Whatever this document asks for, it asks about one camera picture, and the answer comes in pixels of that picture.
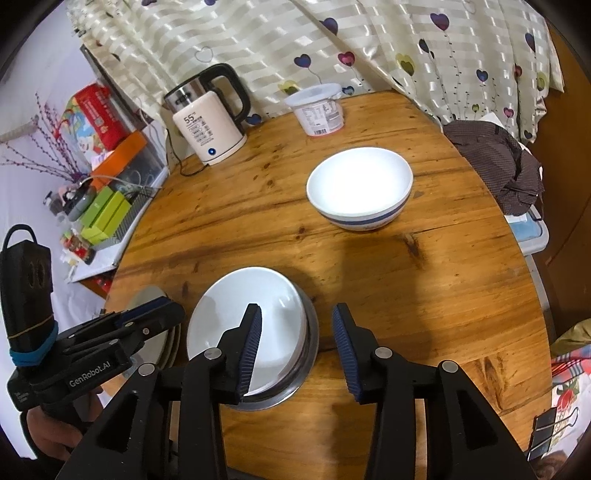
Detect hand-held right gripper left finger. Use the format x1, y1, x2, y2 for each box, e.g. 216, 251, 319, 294
55, 303, 263, 480

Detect black kettle cable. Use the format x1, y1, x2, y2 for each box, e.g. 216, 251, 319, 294
164, 129, 204, 177

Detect white cable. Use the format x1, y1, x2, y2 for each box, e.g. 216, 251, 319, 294
92, 174, 153, 195

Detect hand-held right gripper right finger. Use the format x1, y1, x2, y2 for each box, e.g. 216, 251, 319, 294
332, 303, 539, 480

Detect cartoon printed box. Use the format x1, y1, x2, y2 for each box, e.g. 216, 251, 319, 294
53, 108, 110, 160

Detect person's left hand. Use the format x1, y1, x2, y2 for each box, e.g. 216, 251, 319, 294
25, 405, 87, 461

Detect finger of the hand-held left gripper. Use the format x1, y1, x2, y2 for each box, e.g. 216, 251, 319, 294
113, 298, 186, 332
60, 318, 180, 357

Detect purple dried flower branches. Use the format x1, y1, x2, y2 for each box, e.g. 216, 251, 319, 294
0, 92, 90, 185

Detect red patterned jar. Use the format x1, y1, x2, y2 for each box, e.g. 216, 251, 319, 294
62, 231, 95, 265

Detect plaid floral cloth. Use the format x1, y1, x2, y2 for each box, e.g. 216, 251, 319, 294
549, 344, 591, 416

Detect white plastic bin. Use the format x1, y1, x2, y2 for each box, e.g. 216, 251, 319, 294
503, 203, 550, 254

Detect grey oval case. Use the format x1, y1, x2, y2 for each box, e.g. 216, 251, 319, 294
69, 187, 99, 219

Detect heart print striped curtain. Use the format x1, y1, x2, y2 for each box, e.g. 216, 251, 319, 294
67, 0, 566, 144

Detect clear storage box orange lid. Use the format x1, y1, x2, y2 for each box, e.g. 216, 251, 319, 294
90, 130, 169, 195

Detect white plastic tub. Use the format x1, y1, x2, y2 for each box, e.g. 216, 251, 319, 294
284, 83, 346, 138

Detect dark checked cloth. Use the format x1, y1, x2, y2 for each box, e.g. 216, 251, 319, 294
443, 117, 546, 217

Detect red printed carton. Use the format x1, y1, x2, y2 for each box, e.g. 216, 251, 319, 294
74, 84, 132, 151

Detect cream electric kettle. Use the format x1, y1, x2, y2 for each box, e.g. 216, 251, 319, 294
163, 63, 251, 167

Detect grey chevron basket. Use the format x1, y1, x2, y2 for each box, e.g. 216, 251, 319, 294
88, 185, 155, 252

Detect lime green box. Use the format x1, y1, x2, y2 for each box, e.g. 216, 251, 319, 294
90, 191, 132, 244

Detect white side shelf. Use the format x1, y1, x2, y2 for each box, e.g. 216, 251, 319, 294
69, 240, 134, 283

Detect small white blue-striped bowl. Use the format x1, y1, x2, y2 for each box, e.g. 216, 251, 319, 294
186, 267, 309, 397

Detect large white blue-striped bowl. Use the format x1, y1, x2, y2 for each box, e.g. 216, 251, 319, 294
306, 147, 414, 232

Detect black binder clip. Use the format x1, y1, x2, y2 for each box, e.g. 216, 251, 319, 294
526, 406, 580, 464

